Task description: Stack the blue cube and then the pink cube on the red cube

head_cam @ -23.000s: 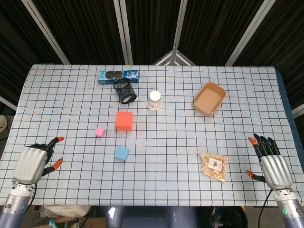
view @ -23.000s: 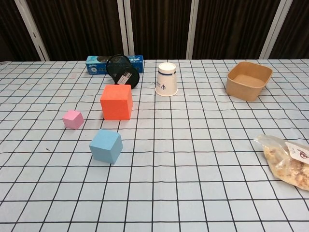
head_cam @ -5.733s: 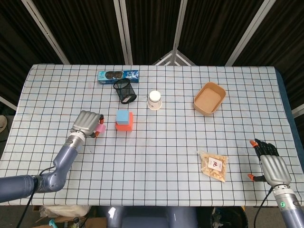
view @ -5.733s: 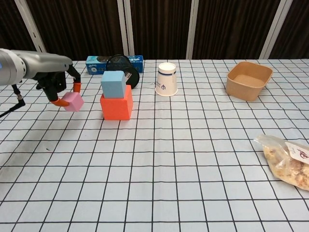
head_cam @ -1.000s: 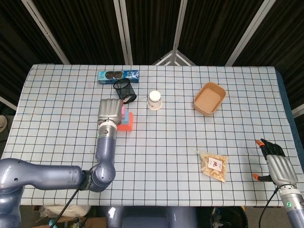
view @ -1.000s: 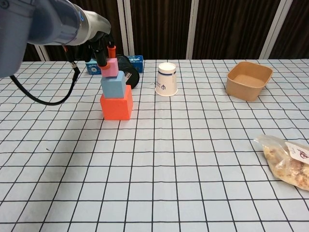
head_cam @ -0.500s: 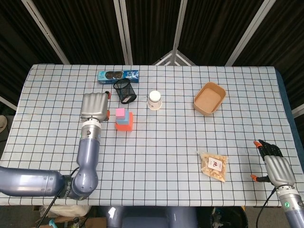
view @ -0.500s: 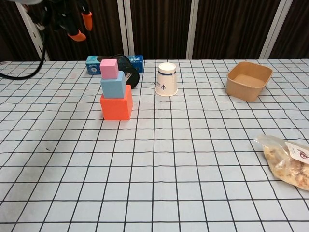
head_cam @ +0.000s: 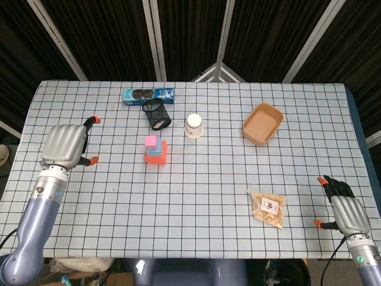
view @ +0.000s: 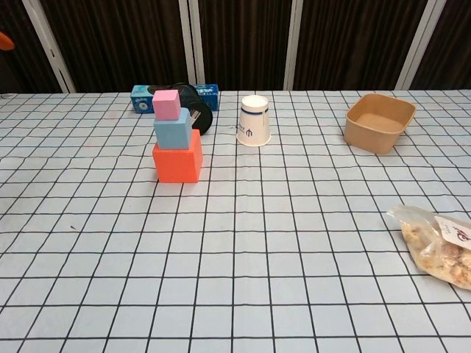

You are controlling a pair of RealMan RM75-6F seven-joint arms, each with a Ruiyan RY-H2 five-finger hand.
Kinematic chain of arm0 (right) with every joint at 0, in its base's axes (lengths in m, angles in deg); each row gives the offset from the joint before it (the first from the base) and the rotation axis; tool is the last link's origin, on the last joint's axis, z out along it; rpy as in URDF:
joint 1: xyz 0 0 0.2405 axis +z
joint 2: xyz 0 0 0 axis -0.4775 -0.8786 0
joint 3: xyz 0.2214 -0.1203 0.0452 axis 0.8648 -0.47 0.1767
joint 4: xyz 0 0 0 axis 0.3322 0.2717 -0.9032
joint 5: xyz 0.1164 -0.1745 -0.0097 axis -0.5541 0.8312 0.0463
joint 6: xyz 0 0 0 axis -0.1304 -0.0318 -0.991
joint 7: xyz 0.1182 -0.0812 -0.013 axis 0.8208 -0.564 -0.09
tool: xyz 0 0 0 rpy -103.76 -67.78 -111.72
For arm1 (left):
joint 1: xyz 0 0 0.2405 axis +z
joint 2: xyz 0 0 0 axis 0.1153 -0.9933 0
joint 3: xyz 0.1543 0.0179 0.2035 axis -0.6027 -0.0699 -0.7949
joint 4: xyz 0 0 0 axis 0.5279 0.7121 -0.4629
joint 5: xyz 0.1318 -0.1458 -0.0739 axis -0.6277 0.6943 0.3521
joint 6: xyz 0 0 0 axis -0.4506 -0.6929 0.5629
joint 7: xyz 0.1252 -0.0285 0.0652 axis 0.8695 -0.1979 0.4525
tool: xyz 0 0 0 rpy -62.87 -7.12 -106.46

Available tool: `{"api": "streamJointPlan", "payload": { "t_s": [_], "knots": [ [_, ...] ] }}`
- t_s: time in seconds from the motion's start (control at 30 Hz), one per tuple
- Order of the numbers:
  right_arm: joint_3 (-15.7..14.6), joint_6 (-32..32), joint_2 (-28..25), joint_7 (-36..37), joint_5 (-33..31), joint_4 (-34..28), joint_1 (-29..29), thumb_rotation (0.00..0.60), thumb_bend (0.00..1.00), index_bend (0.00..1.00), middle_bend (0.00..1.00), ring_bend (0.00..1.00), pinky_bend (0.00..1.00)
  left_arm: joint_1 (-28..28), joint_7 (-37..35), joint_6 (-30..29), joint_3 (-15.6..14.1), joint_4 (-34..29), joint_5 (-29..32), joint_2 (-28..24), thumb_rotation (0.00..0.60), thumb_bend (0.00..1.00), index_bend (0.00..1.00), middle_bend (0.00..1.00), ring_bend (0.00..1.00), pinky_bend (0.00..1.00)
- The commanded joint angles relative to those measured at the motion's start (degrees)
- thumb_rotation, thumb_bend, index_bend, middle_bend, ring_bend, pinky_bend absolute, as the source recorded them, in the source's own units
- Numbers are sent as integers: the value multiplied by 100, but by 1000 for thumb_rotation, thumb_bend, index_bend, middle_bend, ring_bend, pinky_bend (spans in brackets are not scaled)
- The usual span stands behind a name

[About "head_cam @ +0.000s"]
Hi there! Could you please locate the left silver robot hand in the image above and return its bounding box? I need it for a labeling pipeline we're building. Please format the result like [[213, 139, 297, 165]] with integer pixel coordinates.
[[40, 115, 101, 172]]

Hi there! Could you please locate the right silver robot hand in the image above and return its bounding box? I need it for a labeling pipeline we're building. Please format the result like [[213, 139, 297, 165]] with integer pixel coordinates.
[[313, 175, 372, 238]]

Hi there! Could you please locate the blue block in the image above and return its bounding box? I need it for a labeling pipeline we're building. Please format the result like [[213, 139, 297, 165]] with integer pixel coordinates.
[[145, 138, 164, 158]]

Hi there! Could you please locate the large orange foam block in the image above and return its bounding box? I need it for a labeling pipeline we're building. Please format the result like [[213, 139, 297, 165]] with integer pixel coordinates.
[[144, 140, 168, 165]]

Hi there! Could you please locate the white round object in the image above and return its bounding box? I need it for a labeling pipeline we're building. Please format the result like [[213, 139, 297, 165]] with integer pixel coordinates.
[[0, 144, 10, 167]]

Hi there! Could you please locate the clear snack bag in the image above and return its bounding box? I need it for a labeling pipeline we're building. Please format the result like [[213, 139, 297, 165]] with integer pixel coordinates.
[[248, 189, 287, 229]]

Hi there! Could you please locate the black waste bin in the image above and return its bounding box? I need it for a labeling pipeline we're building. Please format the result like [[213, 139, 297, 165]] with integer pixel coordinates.
[[246, 259, 312, 286]]

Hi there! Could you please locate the black mesh pen holder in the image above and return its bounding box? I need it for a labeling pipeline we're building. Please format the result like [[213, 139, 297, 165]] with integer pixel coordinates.
[[141, 98, 172, 131]]

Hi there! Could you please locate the blue cookie box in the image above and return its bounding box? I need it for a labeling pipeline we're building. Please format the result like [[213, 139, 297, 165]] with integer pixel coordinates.
[[123, 87, 175, 107]]

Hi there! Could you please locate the black white-framed folding screen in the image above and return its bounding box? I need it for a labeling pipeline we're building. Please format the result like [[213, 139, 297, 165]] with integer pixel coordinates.
[[0, 0, 381, 148]]

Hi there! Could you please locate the white plastic bag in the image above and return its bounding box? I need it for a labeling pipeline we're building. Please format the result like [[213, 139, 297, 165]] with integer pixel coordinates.
[[49, 257, 115, 273]]

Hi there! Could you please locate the brown paper bowl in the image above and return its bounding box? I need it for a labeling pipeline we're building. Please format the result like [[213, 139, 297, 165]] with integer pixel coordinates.
[[242, 102, 284, 146]]

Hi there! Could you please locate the white paper cup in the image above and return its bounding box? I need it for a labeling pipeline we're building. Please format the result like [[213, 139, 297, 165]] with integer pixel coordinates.
[[184, 113, 204, 139]]

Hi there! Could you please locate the checkered light blue tablecloth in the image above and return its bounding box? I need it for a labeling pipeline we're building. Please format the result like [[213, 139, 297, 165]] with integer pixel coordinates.
[[0, 79, 373, 260]]

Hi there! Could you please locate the brown cardboard box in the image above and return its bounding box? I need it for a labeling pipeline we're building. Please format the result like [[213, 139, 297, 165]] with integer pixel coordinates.
[[44, 270, 135, 286]]

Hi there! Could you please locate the blue-grey robot torso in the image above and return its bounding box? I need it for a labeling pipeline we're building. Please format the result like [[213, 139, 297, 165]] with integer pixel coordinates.
[[121, 257, 249, 286]]

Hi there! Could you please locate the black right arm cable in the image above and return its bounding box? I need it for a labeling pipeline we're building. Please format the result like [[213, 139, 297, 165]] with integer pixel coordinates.
[[320, 237, 348, 286]]

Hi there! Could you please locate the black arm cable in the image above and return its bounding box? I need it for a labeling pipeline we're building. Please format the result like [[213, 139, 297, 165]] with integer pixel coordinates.
[[320, 237, 348, 286], [0, 228, 18, 250]]

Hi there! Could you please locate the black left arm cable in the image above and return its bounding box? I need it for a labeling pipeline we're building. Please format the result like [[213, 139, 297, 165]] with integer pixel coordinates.
[[0, 228, 18, 250]]

